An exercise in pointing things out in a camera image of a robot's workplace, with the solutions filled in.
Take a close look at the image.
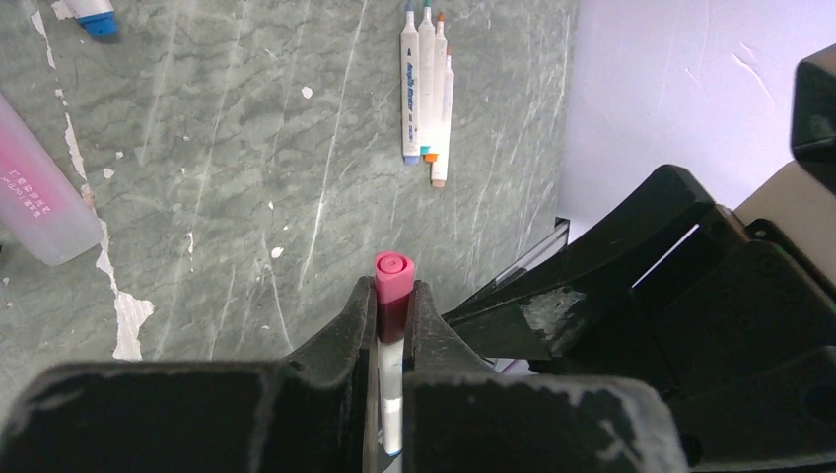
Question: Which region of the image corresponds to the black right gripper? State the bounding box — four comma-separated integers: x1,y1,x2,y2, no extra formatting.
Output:
446,165,835,470

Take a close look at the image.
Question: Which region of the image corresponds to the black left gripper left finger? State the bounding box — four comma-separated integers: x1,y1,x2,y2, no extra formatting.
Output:
1,277,378,472

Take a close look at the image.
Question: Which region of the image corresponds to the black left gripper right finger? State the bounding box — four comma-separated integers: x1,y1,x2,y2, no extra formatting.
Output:
401,281,688,472

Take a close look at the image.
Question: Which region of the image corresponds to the white pen pink cap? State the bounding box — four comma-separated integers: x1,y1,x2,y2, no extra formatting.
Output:
375,251,415,456

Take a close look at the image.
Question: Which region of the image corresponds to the white pen orange tip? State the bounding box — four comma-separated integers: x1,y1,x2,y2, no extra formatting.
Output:
431,46,454,188

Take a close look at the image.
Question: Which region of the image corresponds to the pink highlighter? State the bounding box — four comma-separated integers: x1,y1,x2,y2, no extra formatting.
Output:
1,99,104,266

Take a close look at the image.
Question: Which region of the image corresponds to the white pen blue cap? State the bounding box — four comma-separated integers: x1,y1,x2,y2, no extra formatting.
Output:
418,0,435,155

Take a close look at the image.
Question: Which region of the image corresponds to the white pen green cap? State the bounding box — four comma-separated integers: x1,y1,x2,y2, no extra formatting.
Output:
65,0,120,39

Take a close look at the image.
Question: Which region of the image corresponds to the white pen dark grey cap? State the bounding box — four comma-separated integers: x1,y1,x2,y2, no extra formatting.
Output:
425,7,448,162

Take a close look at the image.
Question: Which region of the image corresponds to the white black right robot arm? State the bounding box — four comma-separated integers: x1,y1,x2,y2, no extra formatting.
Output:
446,47,835,472

